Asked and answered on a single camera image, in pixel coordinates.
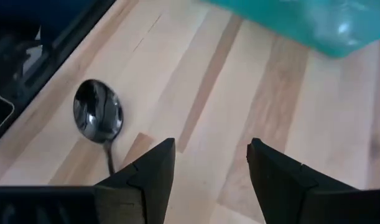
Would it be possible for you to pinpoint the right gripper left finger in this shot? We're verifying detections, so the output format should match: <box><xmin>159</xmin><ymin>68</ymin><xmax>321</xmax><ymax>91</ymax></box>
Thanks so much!
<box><xmin>95</xmin><ymin>138</ymin><xmax>177</xmax><ymax>224</ymax></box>

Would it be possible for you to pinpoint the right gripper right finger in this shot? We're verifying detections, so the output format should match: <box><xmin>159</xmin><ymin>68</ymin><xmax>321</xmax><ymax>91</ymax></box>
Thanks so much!
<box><xmin>246</xmin><ymin>138</ymin><xmax>358</xmax><ymax>224</ymax></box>

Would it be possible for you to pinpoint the black metal spoon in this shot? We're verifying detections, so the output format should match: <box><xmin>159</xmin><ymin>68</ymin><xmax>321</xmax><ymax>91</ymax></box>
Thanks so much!
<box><xmin>73</xmin><ymin>78</ymin><xmax>124</xmax><ymax>175</ymax></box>

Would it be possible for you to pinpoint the black flat box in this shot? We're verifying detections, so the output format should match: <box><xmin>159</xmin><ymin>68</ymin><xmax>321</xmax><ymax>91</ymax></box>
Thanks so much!
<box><xmin>0</xmin><ymin>91</ymin><xmax>16</xmax><ymax>138</ymax></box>

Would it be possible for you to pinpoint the teal plastic tray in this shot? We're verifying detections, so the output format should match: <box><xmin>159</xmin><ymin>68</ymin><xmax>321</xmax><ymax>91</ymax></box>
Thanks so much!
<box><xmin>202</xmin><ymin>0</ymin><xmax>380</xmax><ymax>59</ymax></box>

